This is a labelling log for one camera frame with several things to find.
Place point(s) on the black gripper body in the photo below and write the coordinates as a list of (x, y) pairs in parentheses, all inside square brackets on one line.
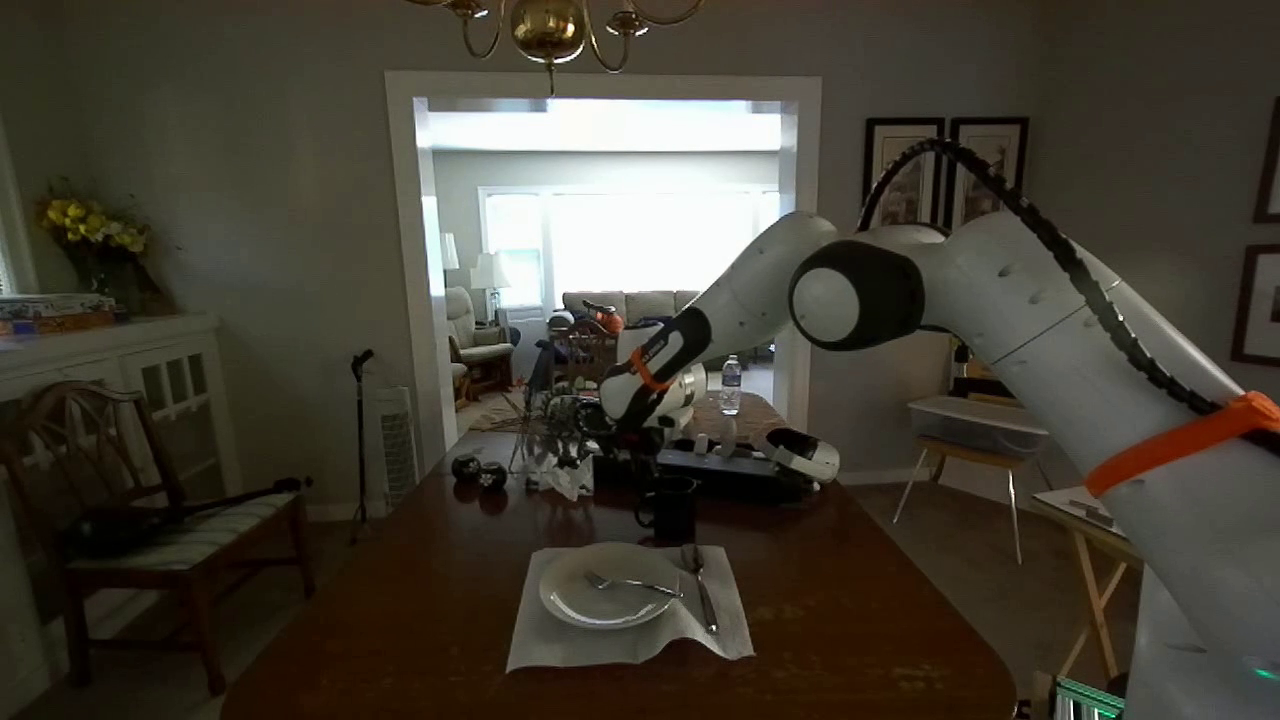
[(636, 440)]

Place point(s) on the black mug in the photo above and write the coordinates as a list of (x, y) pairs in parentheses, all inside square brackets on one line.
[(670, 520)]

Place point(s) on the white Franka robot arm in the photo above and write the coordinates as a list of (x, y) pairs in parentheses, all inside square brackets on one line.
[(1042, 306)]

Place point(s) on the white plate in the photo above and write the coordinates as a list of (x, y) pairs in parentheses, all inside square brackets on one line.
[(602, 600)]

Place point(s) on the long black case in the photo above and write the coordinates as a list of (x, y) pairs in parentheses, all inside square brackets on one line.
[(746, 478)]

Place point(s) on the dark table centerpiece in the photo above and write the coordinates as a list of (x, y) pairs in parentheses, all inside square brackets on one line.
[(562, 424)]

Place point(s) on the white folded paper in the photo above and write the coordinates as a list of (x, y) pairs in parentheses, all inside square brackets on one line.
[(566, 478)]

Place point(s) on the clear water bottle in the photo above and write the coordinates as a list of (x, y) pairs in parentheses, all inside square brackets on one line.
[(729, 400)]

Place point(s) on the silver knife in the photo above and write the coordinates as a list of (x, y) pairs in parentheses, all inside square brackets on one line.
[(701, 595)]

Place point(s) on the white and black device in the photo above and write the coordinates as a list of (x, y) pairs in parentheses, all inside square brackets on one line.
[(816, 462)]

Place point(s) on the grey sofa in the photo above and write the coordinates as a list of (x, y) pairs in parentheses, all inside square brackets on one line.
[(661, 306)]

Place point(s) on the small black shaker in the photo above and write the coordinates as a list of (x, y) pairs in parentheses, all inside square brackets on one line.
[(490, 478), (467, 471)]

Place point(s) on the pale armchair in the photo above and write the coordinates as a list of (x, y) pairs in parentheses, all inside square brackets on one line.
[(480, 353)]

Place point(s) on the white cloth napkin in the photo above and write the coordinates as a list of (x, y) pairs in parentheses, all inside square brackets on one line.
[(562, 649)]

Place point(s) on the bright window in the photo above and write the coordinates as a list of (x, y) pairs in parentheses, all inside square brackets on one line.
[(625, 241)]

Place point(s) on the white table lamp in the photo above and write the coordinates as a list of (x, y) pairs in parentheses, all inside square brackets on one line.
[(484, 274)]

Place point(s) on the thin black cane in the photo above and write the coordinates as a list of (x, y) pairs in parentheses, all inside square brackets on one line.
[(363, 440)]

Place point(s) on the dark framed picture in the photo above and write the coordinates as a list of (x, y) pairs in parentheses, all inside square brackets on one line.
[(994, 164), (900, 187), (1270, 164), (1260, 306)]

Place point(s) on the wooden folding table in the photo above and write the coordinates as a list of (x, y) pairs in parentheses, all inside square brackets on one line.
[(1080, 514)]

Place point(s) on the brass chandelier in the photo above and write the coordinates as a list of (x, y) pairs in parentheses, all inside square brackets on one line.
[(548, 27)]

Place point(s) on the pale striped seat cushion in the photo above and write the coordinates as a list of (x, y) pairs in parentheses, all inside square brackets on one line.
[(201, 530)]

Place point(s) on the teal box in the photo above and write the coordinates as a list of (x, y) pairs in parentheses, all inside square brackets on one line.
[(1084, 700)]

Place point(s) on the dark wooden chair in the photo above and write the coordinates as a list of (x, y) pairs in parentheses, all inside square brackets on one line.
[(211, 643)]

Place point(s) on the white glass-door cabinet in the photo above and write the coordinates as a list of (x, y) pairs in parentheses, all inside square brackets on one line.
[(161, 363)]

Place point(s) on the dark bag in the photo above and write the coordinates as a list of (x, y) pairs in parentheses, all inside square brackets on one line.
[(106, 534)]

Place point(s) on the yellow flower bouquet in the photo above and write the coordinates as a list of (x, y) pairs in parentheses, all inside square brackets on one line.
[(93, 227)]

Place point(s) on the flat stack of books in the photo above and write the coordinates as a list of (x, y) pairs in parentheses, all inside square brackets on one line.
[(46, 319)]

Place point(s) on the white wall vent grille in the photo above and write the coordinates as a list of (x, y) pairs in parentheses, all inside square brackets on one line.
[(398, 453)]

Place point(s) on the white door frame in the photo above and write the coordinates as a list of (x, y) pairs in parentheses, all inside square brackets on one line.
[(401, 200)]

